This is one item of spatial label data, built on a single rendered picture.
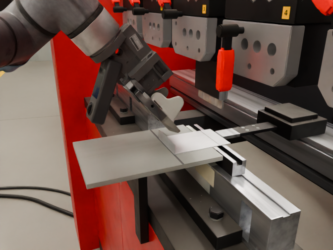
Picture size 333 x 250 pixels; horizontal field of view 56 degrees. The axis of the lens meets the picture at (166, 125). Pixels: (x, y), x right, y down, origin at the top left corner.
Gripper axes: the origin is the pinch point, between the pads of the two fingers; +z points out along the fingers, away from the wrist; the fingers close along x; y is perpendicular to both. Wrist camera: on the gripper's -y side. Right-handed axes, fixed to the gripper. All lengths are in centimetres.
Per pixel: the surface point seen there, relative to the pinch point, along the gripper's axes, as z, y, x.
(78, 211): 51, -60, 86
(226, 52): -10.7, 12.6, -15.4
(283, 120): 20.2, 20.2, -2.3
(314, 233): 154, 21, 48
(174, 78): 28, 20, 69
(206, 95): 3.2, 10.6, 1.9
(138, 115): 14.7, -2.8, 41.5
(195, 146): 7.0, 1.2, -2.5
